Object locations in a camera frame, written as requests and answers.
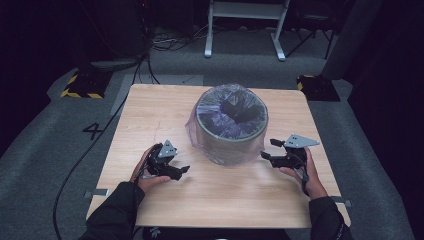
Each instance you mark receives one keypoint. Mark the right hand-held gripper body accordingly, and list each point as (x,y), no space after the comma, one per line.
(295,155)

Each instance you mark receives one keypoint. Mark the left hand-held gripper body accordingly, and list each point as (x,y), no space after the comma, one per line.
(163,163)

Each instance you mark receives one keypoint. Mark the green plastic bin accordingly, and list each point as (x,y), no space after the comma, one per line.
(230,143)

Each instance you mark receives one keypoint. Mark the purple plastic bag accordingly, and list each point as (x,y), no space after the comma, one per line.
(230,113)

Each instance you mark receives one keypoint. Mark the person's left hand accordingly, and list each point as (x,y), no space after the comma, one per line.
(150,181)

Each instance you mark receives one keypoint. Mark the person's right hand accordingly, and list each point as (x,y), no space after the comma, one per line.
(311,180)

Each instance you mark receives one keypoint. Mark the grey tape strip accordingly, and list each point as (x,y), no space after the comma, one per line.
(343,201)
(96,192)

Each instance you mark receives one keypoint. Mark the black folding stand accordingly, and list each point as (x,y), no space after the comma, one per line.
(316,23)

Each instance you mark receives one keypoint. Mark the grey column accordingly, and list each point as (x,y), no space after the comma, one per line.
(353,36)

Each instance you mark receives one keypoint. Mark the white metal stand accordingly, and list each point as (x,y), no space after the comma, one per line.
(246,10)

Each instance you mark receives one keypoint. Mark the black stand with grey base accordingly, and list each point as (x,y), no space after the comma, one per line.
(113,33)

